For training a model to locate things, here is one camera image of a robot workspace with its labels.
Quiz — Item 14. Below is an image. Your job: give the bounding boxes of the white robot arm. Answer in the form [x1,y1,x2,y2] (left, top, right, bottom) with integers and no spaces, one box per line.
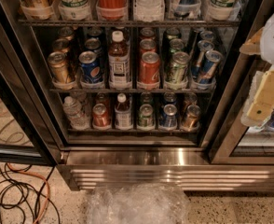
[240,13,274,127]

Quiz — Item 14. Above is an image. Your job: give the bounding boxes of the green can back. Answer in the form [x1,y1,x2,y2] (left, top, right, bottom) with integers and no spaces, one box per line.
[163,27,181,40]

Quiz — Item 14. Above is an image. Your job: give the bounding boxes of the blue redbull can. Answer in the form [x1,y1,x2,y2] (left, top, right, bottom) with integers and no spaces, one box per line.
[200,30,214,42]
[197,50,223,84]
[191,40,214,80]

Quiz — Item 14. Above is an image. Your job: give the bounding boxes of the blue pepsi can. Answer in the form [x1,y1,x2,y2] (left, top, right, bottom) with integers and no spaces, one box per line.
[85,38,102,53]
[79,51,103,84]
[87,27,103,39]

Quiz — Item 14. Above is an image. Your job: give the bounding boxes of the black cables on floor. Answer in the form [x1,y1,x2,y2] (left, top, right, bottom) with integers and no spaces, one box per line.
[0,161,61,224]

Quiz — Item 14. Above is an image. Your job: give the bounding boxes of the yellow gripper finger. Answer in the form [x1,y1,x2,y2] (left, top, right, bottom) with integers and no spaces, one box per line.
[240,67,274,127]
[240,28,263,55]

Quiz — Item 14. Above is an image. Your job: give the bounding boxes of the orange cable on floor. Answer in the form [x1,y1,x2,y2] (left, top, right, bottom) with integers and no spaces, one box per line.
[5,161,51,224]

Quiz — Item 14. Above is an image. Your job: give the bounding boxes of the blue pepsi can back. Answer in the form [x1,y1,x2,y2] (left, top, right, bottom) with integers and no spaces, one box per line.
[87,27,103,39]

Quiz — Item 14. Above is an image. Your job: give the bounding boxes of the clear water bottle top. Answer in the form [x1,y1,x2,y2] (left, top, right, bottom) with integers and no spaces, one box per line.
[133,0,165,22]

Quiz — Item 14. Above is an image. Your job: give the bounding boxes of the right fridge glass door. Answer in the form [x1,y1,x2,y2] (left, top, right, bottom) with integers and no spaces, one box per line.
[203,0,274,165]

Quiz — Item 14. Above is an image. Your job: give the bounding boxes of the red coca-cola bottle top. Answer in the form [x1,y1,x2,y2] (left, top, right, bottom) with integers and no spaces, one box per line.
[98,0,127,21]

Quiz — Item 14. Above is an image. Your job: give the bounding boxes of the blue redbull can back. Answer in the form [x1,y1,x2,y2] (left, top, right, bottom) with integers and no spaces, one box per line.
[200,30,214,42]

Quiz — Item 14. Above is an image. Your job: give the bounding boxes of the tea bottle bottom shelf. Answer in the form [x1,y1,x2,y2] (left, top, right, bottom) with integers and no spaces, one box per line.
[115,93,132,130]

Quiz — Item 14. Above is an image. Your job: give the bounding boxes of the left fridge glass door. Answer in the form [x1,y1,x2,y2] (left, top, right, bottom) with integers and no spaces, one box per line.
[0,0,64,166]

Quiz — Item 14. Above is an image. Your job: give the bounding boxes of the red can bottom shelf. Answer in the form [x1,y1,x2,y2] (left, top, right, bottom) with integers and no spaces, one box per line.
[92,104,111,127]

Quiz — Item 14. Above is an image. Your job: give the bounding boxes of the red coke can front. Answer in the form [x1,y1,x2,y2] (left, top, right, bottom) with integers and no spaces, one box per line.
[139,51,160,84]

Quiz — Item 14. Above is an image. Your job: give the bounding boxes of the gold can back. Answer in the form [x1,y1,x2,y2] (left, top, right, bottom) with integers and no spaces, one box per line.
[58,26,75,41]

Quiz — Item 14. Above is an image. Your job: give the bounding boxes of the fridge glass door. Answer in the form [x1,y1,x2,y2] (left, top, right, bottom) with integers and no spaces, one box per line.
[0,0,64,166]
[203,0,274,165]

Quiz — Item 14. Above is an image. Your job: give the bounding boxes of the blue pepsi can front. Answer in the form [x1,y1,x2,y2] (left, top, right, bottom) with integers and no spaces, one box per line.
[79,51,103,84]

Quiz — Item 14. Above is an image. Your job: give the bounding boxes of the gold can bottom shelf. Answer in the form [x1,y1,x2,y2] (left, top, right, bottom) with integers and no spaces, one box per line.
[182,105,201,128]

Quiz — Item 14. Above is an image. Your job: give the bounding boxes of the blue can bottom shelf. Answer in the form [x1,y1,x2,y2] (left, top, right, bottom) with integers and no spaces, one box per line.
[159,104,177,128]

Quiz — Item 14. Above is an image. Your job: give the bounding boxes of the green can bottom shelf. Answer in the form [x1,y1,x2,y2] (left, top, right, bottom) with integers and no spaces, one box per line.
[138,104,154,128]

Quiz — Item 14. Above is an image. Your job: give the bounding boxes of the red coke can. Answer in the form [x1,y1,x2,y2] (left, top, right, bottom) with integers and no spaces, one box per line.
[139,51,160,84]
[139,27,156,40]
[140,38,157,55]

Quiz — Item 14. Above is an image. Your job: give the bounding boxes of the clear plastic bubble wrap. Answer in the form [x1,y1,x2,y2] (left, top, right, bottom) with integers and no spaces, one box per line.
[87,183,189,224]

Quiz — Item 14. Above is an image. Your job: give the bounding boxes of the green can front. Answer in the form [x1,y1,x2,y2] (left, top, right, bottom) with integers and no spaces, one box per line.
[166,51,190,84]

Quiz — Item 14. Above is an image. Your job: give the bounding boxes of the steel fridge base grille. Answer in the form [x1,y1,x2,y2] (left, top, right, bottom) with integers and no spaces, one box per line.
[57,148,274,192]

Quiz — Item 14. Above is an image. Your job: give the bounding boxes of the gold can front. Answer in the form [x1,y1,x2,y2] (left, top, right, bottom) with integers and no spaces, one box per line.
[48,51,74,84]

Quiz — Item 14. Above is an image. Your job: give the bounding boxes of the clear water bottle bottom shelf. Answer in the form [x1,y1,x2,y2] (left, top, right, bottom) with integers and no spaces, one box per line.
[62,96,89,130]

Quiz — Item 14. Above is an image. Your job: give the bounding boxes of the red coke can back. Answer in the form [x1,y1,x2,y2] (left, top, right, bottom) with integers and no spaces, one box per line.
[139,27,156,40]

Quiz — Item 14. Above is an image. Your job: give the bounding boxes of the brown tea bottle middle shelf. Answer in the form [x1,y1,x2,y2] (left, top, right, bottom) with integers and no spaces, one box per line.
[108,31,130,83]

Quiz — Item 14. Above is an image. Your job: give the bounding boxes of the blue redbull can front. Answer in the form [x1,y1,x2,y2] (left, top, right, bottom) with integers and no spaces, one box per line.
[197,50,223,84]

